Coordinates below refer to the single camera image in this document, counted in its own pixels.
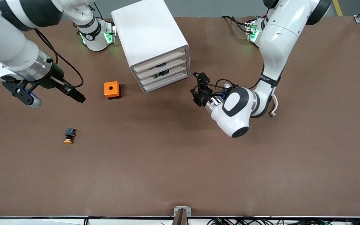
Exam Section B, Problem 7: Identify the yellow mushroom push button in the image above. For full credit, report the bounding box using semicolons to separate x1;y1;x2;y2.
63;128;76;144

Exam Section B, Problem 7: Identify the white plastic drawer cabinet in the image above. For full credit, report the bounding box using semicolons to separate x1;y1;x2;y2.
111;0;190;94

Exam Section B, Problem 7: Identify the orange box with hole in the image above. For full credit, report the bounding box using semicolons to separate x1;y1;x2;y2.
104;81;121;100

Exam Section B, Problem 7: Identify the brown table mat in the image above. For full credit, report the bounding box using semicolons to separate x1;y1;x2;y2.
0;16;360;217

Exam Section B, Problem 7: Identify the white curved plastic part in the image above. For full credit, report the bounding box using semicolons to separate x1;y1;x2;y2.
269;94;279;118

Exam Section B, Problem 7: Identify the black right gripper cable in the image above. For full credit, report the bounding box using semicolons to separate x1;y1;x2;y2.
35;29;84;88

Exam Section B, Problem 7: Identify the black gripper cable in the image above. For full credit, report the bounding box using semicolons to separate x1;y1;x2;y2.
210;78;238;96
35;29;84;88

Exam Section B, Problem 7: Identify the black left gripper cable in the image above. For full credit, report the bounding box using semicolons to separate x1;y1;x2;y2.
210;78;238;96

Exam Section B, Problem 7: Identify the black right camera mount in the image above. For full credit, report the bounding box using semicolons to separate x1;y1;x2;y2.
2;79;35;106

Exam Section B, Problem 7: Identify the black base cable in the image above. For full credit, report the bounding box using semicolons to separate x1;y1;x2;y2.
221;15;251;33

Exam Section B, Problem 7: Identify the black velcro strap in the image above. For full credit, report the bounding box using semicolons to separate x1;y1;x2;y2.
260;75;280;87

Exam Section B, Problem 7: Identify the grey metal bracket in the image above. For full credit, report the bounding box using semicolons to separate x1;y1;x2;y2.
171;206;192;225

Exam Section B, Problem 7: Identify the white table edge rail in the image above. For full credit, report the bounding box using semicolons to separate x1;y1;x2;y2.
0;216;360;225

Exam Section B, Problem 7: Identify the black cable tangle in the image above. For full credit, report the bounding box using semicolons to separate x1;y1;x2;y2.
207;217;360;225

